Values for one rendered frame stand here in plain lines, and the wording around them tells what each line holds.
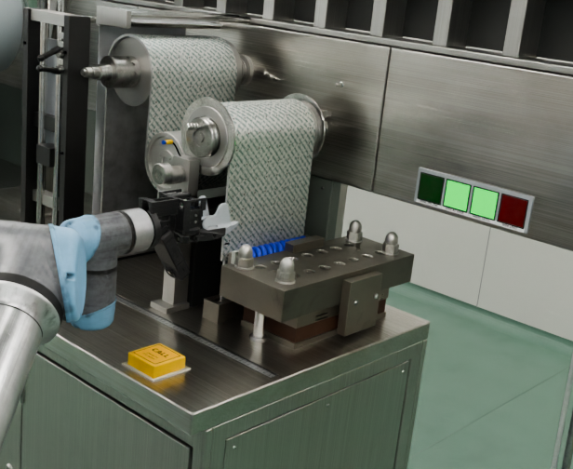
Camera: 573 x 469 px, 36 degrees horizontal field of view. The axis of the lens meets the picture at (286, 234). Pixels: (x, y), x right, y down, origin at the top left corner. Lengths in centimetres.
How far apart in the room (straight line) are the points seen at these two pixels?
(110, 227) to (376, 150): 63
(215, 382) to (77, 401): 32
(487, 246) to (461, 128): 275
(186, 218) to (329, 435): 50
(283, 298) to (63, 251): 57
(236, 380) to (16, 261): 55
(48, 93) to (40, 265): 88
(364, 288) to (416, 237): 297
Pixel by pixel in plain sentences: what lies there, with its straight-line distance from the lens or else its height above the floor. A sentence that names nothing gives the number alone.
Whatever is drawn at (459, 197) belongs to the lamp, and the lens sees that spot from 173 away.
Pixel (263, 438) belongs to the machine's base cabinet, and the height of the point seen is 79.
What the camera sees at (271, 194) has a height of 114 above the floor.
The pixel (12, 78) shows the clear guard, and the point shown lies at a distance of 257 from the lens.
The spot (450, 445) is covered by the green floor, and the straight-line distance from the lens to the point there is 332.
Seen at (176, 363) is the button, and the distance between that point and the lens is 151.
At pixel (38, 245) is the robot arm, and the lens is 110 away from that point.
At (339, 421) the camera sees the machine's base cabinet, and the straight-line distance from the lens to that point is 173.
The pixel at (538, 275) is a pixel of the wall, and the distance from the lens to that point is 435.
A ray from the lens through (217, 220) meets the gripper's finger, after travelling 163.
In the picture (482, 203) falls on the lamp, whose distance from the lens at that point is 171.
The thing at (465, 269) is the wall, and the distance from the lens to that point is 454.
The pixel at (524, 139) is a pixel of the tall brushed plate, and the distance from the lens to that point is 166.
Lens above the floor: 156
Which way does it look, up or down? 16 degrees down
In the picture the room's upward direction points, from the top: 6 degrees clockwise
